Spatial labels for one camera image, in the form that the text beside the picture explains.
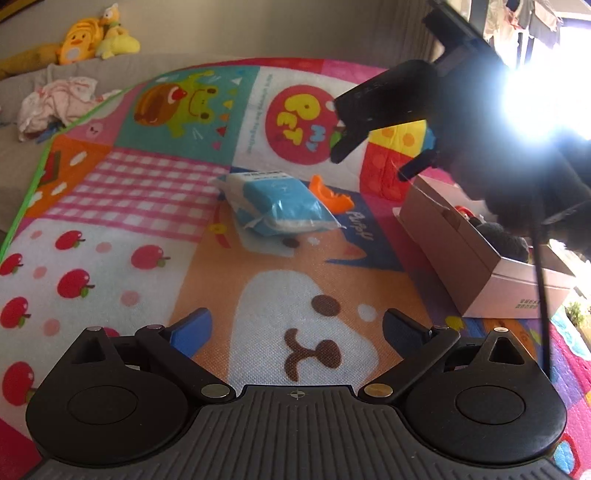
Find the black plush toy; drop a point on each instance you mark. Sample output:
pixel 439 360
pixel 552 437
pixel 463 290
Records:
pixel 501 240

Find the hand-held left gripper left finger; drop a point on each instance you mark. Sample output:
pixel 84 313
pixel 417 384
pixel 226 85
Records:
pixel 189 334

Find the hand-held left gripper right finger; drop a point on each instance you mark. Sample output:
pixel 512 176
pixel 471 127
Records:
pixel 406 333

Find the blue wet wipes packet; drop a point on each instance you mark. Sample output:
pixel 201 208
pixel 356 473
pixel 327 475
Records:
pixel 277 203

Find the long yellow pillow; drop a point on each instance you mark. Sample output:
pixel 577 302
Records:
pixel 27 60

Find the white pink crumpled clothes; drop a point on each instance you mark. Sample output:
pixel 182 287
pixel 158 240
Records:
pixel 55 101

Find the yellow duck plush toy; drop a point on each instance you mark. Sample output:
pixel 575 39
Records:
pixel 78 41

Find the colourful cartoon play mat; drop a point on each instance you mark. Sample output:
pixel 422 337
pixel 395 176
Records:
pixel 138 258

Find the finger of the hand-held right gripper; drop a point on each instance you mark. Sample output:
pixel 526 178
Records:
pixel 348 143
pixel 420 165

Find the orange plastic toy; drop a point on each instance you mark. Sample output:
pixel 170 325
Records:
pixel 330 196

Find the red small toy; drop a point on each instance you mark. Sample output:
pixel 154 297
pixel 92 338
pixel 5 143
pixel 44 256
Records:
pixel 464 212

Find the pink cardboard box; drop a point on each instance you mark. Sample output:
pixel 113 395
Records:
pixel 461 272

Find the small yellow plush toy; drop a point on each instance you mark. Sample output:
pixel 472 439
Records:
pixel 117 39

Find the hanging laundry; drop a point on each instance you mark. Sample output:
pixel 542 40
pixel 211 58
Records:
pixel 521 21

